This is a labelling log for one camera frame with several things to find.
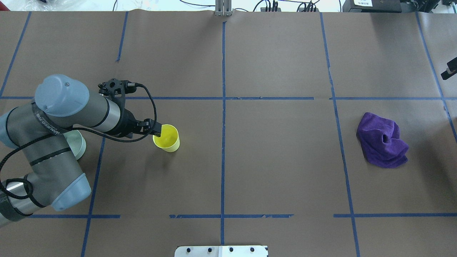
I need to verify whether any white camera column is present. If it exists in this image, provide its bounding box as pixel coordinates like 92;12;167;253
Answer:
174;245;269;257

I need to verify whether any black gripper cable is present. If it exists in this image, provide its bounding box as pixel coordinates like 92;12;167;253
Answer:
0;83;157;218

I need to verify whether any black box device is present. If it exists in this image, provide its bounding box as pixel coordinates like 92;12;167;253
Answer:
342;0;402;13

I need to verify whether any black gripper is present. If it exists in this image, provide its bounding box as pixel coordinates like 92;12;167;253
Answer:
116;109;162;138

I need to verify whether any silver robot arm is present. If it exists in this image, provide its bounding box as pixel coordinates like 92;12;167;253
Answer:
1;74;162;227

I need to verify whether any purple cloth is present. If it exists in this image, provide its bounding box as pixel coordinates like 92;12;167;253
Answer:
356;112;409;168

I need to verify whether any yellow plastic cup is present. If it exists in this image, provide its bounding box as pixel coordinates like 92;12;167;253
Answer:
153;124;181;153

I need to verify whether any mint green bowl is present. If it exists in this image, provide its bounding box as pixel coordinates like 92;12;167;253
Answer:
64;130;87;160

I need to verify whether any aluminium frame post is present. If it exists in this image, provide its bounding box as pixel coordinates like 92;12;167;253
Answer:
215;0;233;16

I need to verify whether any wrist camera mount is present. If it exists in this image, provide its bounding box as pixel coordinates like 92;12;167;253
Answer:
98;78;138;109

